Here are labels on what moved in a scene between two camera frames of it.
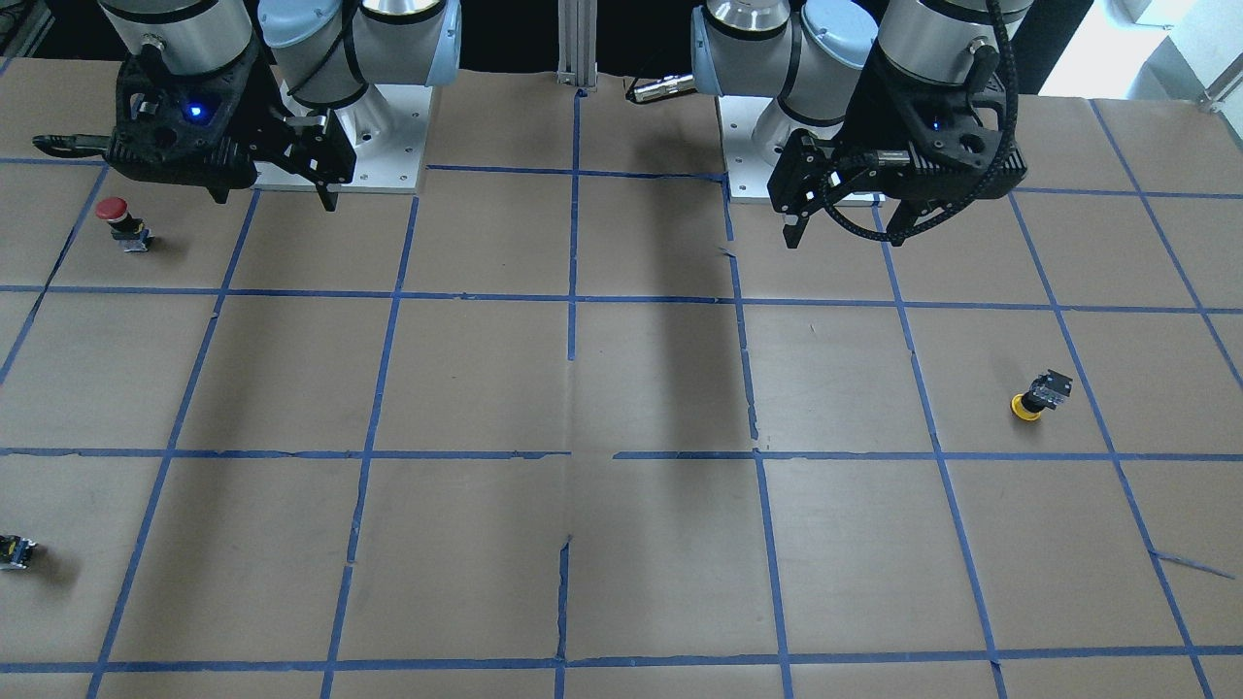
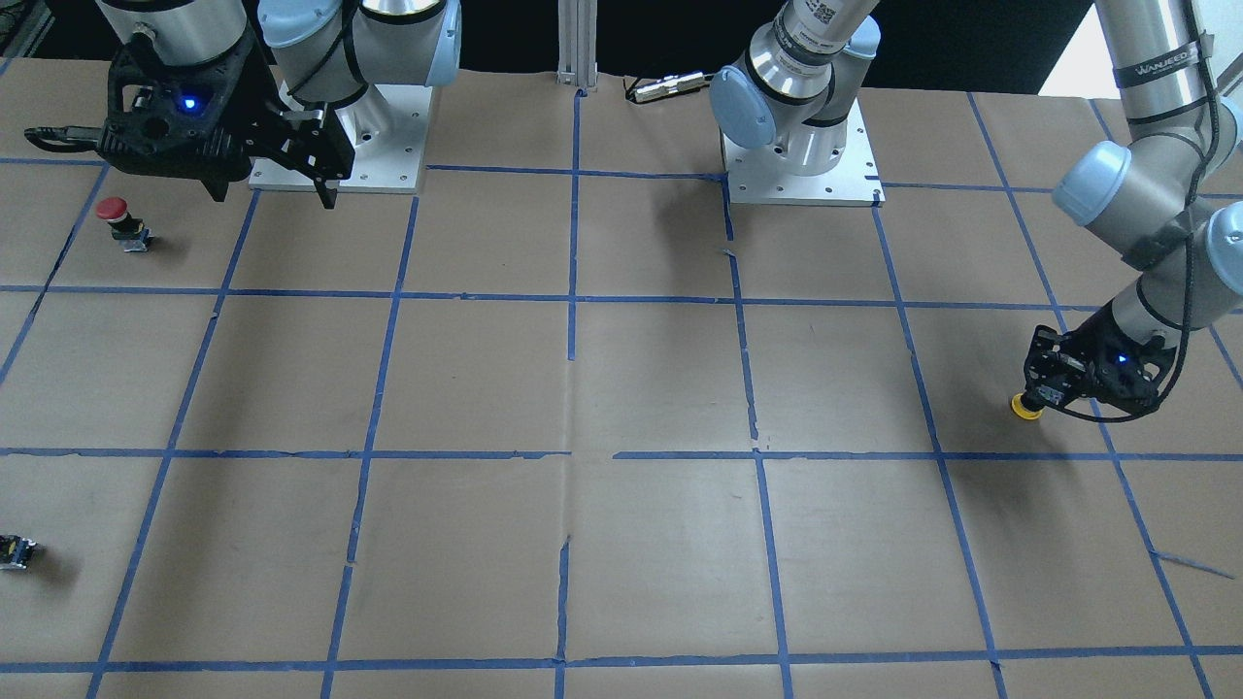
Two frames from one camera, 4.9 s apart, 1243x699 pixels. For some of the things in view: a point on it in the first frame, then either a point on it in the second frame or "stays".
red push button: x=131 y=231 stays
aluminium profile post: x=577 y=44 stays
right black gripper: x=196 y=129 stays
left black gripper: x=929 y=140 -> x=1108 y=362
